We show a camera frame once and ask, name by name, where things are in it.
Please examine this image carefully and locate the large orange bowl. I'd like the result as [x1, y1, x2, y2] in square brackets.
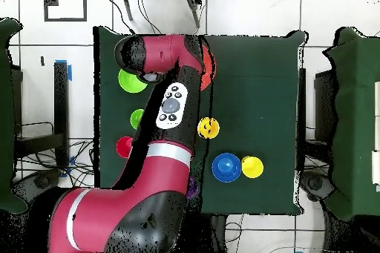
[200, 44, 217, 91]

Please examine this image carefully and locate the yellow ridged cup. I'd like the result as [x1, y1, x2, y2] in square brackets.
[197, 116, 221, 140]

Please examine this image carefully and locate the small green bowl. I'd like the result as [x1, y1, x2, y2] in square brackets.
[117, 68, 148, 94]

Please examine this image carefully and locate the green ridged cup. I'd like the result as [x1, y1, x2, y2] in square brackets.
[129, 108, 145, 131]

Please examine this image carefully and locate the red cup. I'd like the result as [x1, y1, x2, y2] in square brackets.
[115, 136, 134, 160]

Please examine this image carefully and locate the black metal stand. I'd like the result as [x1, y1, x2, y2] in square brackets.
[298, 68, 336, 174]
[13, 61, 71, 171]

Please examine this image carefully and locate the dark green table cloth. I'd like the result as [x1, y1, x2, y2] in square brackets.
[93, 25, 307, 217]

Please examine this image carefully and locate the small dark blue bowl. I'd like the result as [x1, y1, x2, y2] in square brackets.
[211, 152, 243, 183]

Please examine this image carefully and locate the purple cup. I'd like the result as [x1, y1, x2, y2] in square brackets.
[186, 175, 200, 200]

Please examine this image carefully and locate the tall smooth yellow cup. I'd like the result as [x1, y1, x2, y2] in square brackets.
[240, 155, 264, 179]

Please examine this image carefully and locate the green cloth covered table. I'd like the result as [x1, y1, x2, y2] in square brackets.
[322, 26, 380, 221]
[0, 17, 28, 214]

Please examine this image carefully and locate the grey chair base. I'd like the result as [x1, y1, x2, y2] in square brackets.
[299, 171, 336, 203]
[11, 168, 65, 203]

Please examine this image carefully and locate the tangle of floor cables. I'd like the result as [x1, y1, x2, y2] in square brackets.
[14, 138, 96, 190]

